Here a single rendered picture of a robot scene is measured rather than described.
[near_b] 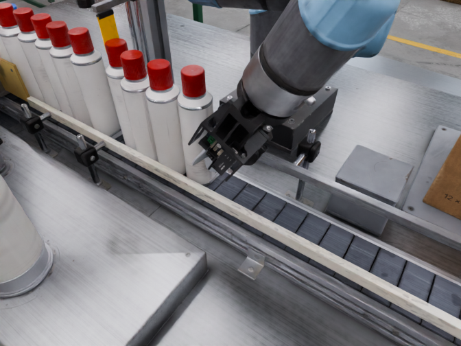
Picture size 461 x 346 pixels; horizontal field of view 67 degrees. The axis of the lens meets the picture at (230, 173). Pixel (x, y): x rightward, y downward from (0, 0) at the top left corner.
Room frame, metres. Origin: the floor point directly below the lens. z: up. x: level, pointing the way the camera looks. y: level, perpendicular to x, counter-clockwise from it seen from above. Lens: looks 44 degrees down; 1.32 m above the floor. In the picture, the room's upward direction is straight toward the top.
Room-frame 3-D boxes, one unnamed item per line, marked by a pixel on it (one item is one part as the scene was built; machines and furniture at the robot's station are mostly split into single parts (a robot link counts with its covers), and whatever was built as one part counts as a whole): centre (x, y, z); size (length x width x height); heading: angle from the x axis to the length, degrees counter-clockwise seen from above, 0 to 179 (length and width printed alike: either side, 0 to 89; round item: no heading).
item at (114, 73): (0.53, 0.18, 0.98); 0.05 x 0.05 x 0.20
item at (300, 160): (0.41, -0.11, 0.91); 0.07 x 0.03 x 0.16; 145
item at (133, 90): (0.49, 0.14, 0.98); 0.05 x 0.05 x 0.20
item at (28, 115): (0.57, 0.38, 0.89); 0.06 x 0.03 x 0.12; 145
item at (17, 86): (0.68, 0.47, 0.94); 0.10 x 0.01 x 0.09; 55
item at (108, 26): (0.54, 0.19, 1.09); 0.03 x 0.01 x 0.06; 145
